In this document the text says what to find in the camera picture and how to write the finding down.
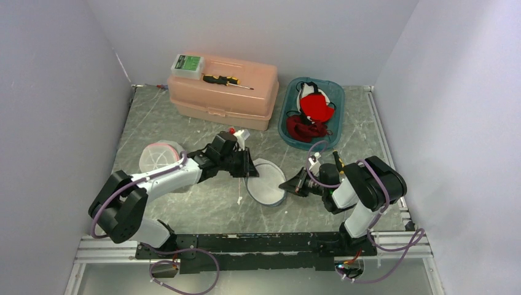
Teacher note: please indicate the black yellow screwdriver on toolbox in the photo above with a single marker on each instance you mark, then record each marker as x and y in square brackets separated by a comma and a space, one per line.
[224, 80]

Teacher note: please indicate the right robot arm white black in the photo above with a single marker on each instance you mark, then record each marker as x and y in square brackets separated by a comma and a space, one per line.
[367, 188]

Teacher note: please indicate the dark red bra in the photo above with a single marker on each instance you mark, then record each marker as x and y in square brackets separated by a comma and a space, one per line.
[306, 131]

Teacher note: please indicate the pink-trimmed mesh laundry bag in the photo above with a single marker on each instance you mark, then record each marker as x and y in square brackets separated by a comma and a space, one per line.
[159, 154]

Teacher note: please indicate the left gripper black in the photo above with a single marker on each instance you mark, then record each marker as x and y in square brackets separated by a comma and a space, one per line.
[247, 168]

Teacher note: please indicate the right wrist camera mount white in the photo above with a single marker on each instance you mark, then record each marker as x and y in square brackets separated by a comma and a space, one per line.
[313, 165]

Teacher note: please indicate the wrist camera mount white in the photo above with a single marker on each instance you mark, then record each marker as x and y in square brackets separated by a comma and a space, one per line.
[241, 136]
[313, 165]

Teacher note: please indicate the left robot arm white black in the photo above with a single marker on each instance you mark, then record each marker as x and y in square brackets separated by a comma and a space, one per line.
[117, 211]

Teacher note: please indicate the yellow black screwdriver on table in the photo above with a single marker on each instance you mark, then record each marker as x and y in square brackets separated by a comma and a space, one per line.
[338, 161]

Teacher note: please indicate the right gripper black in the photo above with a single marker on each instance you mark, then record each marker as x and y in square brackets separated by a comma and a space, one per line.
[295, 184]

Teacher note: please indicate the white mesh laundry bag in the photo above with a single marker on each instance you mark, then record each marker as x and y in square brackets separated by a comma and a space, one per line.
[264, 188]

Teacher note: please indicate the pink plastic toolbox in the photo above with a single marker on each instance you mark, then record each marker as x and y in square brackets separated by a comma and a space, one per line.
[228, 105]

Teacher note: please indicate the teal plastic bin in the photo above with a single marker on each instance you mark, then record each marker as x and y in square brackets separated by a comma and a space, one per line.
[336, 95]

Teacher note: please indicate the white black-trimmed bra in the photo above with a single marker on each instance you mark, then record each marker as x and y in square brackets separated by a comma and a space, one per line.
[307, 88]

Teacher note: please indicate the bright red bra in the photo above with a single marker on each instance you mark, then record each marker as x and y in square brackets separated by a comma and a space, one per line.
[315, 108]

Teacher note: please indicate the clear green-label screw box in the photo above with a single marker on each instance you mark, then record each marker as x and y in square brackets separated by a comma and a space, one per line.
[188, 66]

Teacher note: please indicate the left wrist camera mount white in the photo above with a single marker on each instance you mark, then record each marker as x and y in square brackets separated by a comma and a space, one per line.
[241, 136]

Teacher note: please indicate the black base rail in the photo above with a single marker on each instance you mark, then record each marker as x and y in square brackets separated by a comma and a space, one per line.
[268, 251]

